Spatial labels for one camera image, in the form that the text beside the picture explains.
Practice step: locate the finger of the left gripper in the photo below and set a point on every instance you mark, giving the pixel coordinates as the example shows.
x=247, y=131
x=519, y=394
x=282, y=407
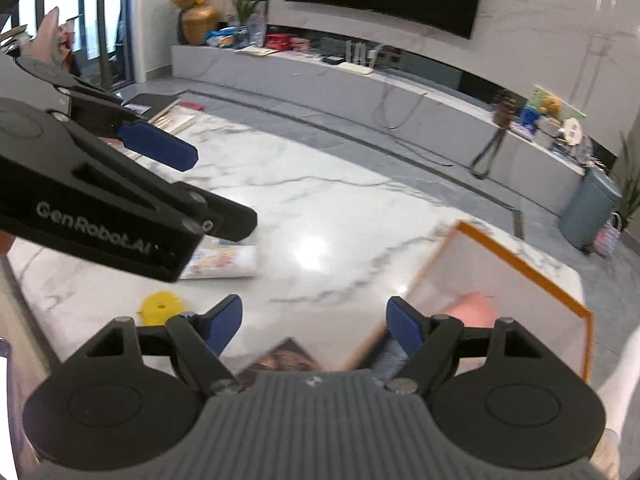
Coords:
x=220, y=217
x=104, y=115

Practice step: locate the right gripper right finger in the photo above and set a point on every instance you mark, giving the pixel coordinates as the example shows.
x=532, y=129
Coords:
x=429, y=343

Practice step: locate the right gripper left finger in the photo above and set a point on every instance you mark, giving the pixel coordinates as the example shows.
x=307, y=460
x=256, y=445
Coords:
x=198, y=341

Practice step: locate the dark book on table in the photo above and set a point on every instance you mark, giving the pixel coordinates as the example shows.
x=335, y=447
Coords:
x=151, y=106

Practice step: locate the white printed packet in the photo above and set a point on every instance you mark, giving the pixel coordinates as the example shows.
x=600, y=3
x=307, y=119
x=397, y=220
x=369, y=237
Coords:
x=215, y=259

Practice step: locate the yellow tape measure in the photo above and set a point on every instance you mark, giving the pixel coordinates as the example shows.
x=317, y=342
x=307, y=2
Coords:
x=158, y=308

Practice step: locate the orange rimmed storage box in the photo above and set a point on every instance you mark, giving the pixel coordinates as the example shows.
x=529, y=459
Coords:
x=495, y=273

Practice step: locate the gold vase with flowers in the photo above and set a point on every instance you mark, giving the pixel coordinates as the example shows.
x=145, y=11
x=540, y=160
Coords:
x=196, y=19

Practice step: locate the red boxes on bench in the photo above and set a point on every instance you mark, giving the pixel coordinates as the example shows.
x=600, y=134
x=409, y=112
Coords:
x=287, y=42

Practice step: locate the green potted plant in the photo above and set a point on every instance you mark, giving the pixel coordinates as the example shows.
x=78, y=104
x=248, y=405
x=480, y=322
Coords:
x=245, y=2

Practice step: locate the person leg white sock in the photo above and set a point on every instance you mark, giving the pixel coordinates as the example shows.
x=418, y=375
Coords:
x=616, y=394

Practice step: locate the pastel woven basket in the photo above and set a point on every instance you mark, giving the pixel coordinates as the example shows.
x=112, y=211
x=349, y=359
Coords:
x=606, y=240

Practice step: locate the white wifi router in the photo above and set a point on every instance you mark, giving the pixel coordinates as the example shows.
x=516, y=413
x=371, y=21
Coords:
x=359, y=58

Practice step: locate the grey blue trash bin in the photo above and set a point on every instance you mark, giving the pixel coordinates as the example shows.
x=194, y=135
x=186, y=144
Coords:
x=595, y=200

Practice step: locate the grey marble TV bench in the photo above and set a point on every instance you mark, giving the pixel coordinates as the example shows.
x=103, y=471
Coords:
x=427, y=118

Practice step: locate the yellow plush toy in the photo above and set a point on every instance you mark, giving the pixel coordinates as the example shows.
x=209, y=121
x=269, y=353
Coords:
x=550, y=105

